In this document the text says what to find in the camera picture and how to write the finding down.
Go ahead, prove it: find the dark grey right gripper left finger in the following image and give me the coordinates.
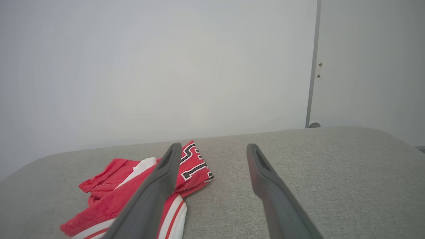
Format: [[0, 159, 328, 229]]
[[101, 143, 182, 239]]

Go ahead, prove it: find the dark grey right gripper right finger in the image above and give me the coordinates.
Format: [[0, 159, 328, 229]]
[[246, 143, 324, 239]]

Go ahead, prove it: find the white partition panel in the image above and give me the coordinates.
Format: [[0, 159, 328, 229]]
[[309, 0, 425, 148]]

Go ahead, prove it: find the grey vertical frame strip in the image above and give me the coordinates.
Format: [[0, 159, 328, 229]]
[[305, 0, 322, 128]]

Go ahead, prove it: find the red and white sports garment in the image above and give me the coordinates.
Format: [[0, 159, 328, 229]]
[[60, 140, 214, 239]]

